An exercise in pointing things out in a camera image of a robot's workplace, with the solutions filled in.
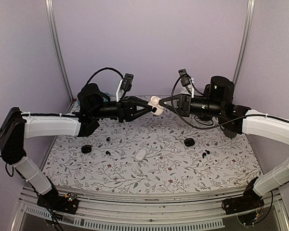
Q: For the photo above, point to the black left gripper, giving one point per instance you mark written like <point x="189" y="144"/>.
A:
<point x="127" y="107"/>

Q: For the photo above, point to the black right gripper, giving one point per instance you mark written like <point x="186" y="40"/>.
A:
<point x="180" y="109"/>

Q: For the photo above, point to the cream earbud charging case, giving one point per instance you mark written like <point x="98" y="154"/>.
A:
<point x="157" y="109"/>

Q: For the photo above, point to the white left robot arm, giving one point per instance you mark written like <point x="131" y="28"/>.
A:
<point x="19" y="126"/>

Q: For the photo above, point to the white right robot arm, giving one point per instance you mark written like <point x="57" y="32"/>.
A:
<point x="217" y="101"/>

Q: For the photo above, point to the black earbud case right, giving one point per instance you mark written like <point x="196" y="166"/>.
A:
<point x="189" y="142"/>

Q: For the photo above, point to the black earbud case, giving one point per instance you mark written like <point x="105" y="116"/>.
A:
<point x="189" y="142"/>
<point x="85" y="149"/>

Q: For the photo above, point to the white oval charging case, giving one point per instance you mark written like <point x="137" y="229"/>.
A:
<point x="140" y="155"/>

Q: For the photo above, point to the black earbud case left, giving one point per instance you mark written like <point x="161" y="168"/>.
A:
<point x="85" y="149"/>

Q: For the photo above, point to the grey mug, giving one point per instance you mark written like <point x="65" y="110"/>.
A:
<point x="229" y="134"/>

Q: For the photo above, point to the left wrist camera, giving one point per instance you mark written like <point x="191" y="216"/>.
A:
<point x="124" y="86"/>

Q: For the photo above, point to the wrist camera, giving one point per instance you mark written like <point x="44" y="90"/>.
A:
<point x="124" y="86"/>
<point x="184" y="77"/>

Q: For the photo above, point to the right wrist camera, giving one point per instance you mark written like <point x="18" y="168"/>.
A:
<point x="184" y="77"/>

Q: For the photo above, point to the aluminium corner post right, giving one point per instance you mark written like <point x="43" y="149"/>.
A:
<point x="244" y="41"/>

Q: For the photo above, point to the aluminium corner post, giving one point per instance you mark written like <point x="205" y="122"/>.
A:
<point x="54" y="33"/>
<point x="244" y="41"/>

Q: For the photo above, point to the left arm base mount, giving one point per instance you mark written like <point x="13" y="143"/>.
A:
<point x="52" y="200"/>

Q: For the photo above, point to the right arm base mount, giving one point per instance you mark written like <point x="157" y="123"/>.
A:
<point x="243" y="204"/>

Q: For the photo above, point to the aluminium corner post left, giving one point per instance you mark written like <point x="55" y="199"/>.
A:
<point x="54" y="33"/>

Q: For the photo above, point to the aluminium front rail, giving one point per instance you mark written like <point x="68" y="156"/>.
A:
<point x="193" y="211"/>

